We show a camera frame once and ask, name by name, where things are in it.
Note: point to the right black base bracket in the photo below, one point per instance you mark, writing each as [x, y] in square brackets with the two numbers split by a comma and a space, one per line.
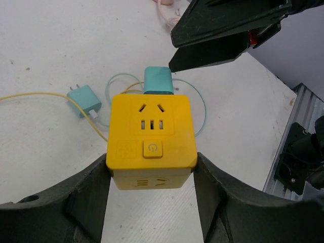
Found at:
[301, 153]

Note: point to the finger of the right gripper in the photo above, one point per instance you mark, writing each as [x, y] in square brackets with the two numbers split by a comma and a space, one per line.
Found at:
[208, 48]

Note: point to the aluminium front rail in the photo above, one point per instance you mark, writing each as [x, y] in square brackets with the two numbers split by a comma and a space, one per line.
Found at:
[307, 109]

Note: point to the light teal usb charger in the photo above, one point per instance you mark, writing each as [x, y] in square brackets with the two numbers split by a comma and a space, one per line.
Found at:
[86, 99]

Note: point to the yellow cube power socket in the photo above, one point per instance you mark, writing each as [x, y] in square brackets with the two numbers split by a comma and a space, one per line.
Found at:
[151, 142]

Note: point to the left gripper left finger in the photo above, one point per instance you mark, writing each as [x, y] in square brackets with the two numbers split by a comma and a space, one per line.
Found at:
[70, 211]

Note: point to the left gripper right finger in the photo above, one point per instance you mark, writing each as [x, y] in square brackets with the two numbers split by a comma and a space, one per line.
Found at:
[232, 211]

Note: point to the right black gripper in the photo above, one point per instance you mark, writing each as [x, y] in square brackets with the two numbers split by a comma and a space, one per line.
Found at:
[206, 20]

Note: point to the teal plug adapter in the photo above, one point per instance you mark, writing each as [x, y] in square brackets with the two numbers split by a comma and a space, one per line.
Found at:
[158, 80]

